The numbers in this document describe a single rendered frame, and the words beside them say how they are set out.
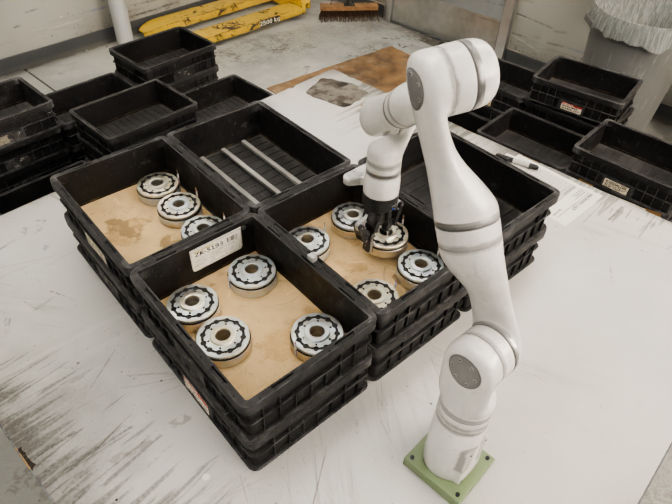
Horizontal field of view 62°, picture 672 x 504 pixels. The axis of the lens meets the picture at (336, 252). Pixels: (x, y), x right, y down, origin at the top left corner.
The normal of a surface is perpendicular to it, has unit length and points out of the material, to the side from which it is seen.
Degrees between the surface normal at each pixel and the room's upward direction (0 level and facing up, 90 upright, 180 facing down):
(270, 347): 0
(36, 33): 90
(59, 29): 90
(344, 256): 0
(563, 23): 90
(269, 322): 0
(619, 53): 94
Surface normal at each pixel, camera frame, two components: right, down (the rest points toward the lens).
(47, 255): 0.03, -0.73
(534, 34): -0.69, 0.48
